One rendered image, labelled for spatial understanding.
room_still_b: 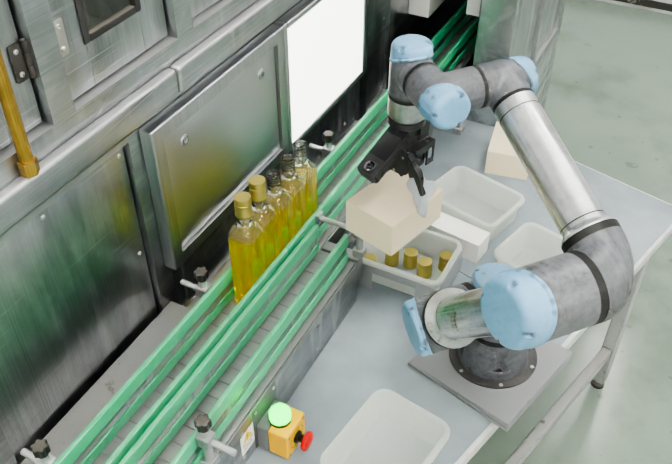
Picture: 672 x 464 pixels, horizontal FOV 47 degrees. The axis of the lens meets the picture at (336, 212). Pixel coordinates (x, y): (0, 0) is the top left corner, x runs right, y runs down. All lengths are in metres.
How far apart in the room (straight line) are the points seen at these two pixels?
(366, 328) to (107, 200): 0.68
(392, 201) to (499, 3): 0.91
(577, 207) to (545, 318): 0.21
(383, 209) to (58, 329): 0.64
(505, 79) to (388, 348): 0.70
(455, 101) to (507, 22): 1.03
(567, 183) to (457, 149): 1.11
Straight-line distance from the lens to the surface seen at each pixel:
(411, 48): 1.37
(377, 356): 1.75
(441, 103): 1.29
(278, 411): 1.54
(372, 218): 1.52
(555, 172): 1.29
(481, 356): 1.68
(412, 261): 1.90
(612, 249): 1.23
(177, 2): 1.46
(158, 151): 1.46
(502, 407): 1.67
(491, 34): 2.34
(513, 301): 1.15
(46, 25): 1.23
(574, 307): 1.17
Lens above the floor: 2.10
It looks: 40 degrees down
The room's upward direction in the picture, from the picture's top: straight up
